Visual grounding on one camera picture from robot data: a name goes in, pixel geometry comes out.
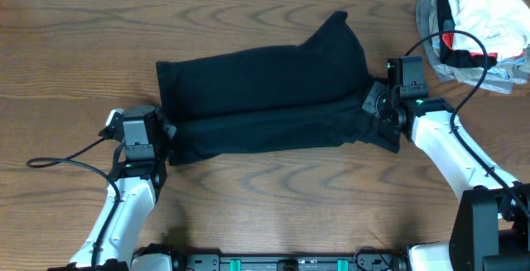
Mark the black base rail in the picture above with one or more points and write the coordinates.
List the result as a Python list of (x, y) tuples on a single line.
[(290, 262)]

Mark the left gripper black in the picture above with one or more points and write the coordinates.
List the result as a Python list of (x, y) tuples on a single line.
[(161, 126)]

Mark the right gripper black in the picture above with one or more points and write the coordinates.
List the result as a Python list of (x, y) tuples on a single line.
[(370, 101)]

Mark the pile of clothes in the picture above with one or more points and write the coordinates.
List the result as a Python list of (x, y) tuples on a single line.
[(465, 33)]

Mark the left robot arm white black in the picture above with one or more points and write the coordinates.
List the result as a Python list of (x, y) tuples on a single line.
[(134, 185)]

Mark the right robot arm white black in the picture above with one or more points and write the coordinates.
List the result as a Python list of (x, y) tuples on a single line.
[(491, 229)]

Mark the black t-shirt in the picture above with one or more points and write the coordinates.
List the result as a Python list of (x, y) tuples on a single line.
[(273, 98)]

